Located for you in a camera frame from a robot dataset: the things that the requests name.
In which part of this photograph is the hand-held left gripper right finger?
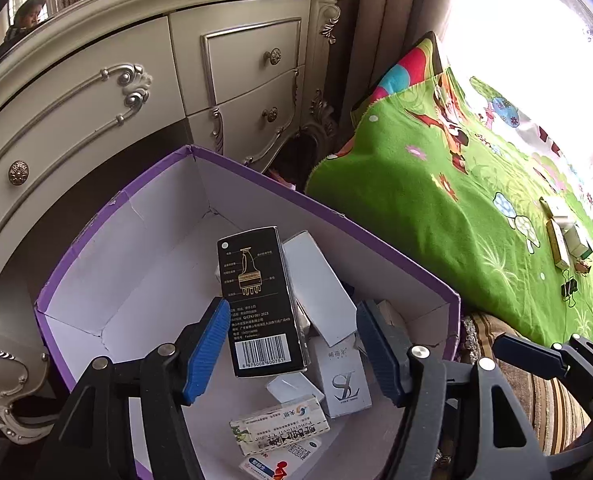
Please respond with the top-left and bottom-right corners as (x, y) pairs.
(355, 299), (553, 480)

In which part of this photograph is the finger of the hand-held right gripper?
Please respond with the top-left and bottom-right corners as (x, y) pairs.
(493, 334), (564, 372)

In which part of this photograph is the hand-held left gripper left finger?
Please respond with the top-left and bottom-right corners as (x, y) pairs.
(41, 297), (232, 480)

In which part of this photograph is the white box with grey logo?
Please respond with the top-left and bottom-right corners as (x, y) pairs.
(306, 337), (373, 418)

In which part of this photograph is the black box with comb drawing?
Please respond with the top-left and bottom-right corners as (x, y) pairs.
(217, 226), (311, 378)

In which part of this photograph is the white box red smudge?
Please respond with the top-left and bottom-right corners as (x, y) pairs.
(282, 231), (358, 341)

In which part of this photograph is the large plain white box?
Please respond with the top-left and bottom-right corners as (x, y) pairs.
(265, 372), (325, 405)

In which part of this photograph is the white box with green print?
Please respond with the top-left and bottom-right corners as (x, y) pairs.
(229, 396), (330, 445)

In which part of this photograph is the purple cardboard box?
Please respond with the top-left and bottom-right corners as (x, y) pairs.
(34, 144), (462, 480)

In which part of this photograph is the white box blue red print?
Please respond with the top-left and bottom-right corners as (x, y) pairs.
(239, 437), (323, 478)

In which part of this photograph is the black binder clip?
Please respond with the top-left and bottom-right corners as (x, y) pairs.
(560, 270), (579, 306)

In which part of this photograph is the narrow white and gold box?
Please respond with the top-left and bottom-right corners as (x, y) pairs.
(546, 219), (572, 270)

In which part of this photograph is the small plain white box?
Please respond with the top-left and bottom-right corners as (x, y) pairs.
(563, 225), (593, 260)

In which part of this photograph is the flat white device box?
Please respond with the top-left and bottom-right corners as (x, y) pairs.
(540, 196), (574, 221)

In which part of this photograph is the green cartoon printed blanket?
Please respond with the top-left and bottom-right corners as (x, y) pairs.
(303, 32), (593, 356)

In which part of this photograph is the cream ornate dresser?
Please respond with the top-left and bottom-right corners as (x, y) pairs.
(0, 0), (357, 441)

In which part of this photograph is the brown curtain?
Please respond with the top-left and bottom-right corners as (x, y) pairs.
(321, 0), (462, 136)

